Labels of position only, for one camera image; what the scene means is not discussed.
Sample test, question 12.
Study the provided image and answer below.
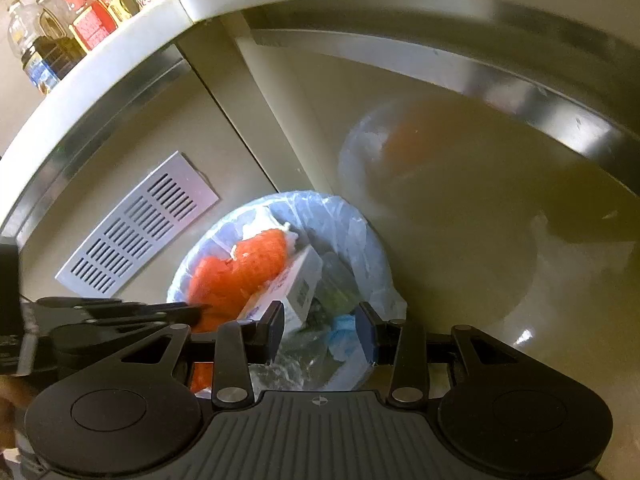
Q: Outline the oil bottle blue label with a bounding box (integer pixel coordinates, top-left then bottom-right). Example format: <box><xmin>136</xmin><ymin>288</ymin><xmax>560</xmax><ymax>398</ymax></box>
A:
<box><xmin>7</xmin><ymin>0</ymin><xmax>61</xmax><ymax>96</ymax></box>

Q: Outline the oil bottle red handle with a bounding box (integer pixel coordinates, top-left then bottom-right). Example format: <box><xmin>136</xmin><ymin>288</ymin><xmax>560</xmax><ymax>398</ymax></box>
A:
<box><xmin>50</xmin><ymin>0</ymin><xmax>133</xmax><ymax>53</ymax></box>

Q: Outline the blue lined waste basket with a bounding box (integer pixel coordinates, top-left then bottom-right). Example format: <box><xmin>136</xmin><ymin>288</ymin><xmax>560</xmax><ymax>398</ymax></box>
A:
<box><xmin>167</xmin><ymin>190</ymin><xmax>408</xmax><ymax>396</ymax></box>

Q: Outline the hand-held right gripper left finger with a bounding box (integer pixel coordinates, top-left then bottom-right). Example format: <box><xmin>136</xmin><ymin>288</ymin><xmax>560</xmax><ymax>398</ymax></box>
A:
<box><xmin>122</xmin><ymin>301</ymin><xmax>286</xmax><ymax>408</ymax></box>

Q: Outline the orange-red plastic bag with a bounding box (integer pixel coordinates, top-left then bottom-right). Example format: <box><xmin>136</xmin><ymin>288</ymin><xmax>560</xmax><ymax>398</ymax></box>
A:
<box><xmin>187</xmin><ymin>227</ymin><xmax>297</xmax><ymax>396</ymax></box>

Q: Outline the small white blue box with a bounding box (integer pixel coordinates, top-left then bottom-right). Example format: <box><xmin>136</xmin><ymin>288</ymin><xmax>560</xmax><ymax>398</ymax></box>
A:
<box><xmin>236</xmin><ymin>246</ymin><xmax>323</xmax><ymax>333</ymax></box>

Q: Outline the person's left hand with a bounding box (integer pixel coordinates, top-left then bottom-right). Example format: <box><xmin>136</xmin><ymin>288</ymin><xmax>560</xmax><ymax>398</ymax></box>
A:
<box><xmin>0</xmin><ymin>375</ymin><xmax>38</xmax><ymax>448</ymax></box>

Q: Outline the grey cabinet vent grille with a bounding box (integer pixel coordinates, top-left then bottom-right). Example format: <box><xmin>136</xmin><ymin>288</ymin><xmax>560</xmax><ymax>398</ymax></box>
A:
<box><xmin>55</xmin><ymin>150</ymin><xmax>221</xmax><ymax>297</ymax></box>

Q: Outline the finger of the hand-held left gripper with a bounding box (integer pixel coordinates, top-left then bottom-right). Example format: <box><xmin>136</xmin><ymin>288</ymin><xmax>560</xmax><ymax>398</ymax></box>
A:
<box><xmin>75</xmin><ymin>302</ymin><xmax>212</xmax><ymax>328</ymax></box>
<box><xmin>35</xmin><ymin>296</ymin><xmax>126</xmax><ymax>310</ymax></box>

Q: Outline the blue wrapper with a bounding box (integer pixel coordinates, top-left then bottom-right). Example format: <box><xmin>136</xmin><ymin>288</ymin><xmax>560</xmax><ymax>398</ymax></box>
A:
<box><xmin>327</xmin><ymin>312</ymin><xmax>371</xmax><ymax>361</ymax></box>

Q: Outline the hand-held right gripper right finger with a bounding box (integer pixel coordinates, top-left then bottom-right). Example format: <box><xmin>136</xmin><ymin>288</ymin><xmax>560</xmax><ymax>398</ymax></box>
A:
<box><xmin>354</xmin><ymin>301</ymin><xmax>521</xmax><ymax>407</ymax></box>

